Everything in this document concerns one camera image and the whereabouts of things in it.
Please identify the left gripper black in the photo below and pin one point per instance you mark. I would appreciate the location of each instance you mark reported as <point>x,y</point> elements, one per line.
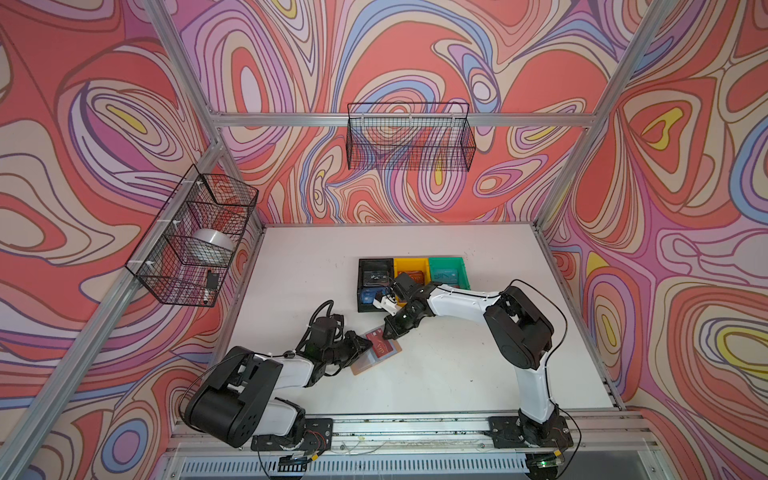
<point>351,341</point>

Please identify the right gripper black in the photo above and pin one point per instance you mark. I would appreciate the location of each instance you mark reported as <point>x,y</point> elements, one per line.
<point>397,332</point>

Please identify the tan leather card holder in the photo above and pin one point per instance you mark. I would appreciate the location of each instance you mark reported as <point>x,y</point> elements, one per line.
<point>367,361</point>

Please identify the blue VIP credit card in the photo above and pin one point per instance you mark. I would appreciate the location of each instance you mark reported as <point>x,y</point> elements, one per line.
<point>369,295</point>

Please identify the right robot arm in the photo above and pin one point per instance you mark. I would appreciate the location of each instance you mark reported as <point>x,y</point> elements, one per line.
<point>521,332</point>

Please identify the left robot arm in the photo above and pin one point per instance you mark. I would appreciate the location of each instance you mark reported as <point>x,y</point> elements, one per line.
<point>235,401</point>

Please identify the black card in bin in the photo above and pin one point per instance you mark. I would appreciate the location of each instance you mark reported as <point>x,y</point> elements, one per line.
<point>375,278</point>

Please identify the teal card in green bin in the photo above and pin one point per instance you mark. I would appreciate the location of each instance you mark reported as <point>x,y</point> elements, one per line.
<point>447,275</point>

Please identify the black storage bin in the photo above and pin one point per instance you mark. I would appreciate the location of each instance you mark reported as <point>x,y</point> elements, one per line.
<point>364,264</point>

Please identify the yellow storage bin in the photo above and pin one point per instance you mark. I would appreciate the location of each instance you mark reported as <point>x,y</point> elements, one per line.
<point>416,267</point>

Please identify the green storage bin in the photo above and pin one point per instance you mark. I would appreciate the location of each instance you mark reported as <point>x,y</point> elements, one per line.
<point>452,263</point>

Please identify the small black device in basket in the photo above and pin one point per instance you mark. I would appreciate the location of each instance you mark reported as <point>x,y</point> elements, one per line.
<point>212,282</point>

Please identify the grey tape roll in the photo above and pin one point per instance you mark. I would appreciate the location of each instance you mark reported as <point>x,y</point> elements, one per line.
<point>211,247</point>

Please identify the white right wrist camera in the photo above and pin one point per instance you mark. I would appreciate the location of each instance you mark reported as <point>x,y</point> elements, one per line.
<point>386,303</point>

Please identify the aluminium front rail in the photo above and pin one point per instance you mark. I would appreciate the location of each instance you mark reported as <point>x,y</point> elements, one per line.
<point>356,435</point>

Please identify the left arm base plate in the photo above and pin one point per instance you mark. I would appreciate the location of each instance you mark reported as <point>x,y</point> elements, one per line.
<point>308,437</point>

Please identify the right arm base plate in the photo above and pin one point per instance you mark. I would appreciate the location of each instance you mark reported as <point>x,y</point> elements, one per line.
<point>513,432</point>

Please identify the left wall wire basket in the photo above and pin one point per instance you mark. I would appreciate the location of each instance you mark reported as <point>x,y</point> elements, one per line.
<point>186,257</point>

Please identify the wall wire basket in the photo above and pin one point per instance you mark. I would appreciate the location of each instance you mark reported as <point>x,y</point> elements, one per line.
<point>186,257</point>
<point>409,136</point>

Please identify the back wall wire basket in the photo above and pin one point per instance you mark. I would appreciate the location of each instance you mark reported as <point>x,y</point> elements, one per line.
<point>409,136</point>

